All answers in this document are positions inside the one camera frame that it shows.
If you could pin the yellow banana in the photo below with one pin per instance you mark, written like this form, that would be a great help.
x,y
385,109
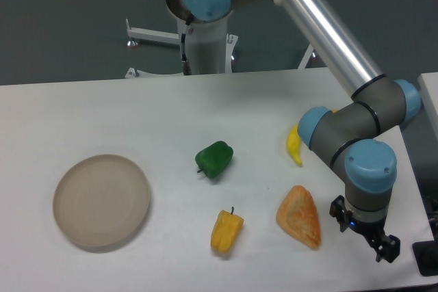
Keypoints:
x,y
293,145

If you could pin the orange triangular bread slice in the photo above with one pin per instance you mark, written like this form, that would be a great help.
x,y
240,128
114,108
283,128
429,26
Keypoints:
x,y
297,215

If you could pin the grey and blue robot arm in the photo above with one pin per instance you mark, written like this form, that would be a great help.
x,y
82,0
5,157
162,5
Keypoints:
x,y
346,140

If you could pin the beige round plate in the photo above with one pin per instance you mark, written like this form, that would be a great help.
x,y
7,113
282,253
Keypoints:
x,y
102,202

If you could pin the green bell pepper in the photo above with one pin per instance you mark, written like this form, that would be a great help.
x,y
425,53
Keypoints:
x,y
213,159

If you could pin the black device at table edge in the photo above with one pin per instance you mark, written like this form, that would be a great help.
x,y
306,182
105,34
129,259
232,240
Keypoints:
x,y
425,253

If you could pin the yellow bell pepper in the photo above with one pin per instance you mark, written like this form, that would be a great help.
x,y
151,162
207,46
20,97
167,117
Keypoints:
x,y
225,231

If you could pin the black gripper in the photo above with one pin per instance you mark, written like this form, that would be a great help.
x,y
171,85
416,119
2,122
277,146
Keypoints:
x,y
370,224

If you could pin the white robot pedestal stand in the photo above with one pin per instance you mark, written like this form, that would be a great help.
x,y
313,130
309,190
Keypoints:
x,y
259,36

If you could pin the white side table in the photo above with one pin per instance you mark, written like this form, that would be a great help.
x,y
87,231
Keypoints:
x,y
424,97

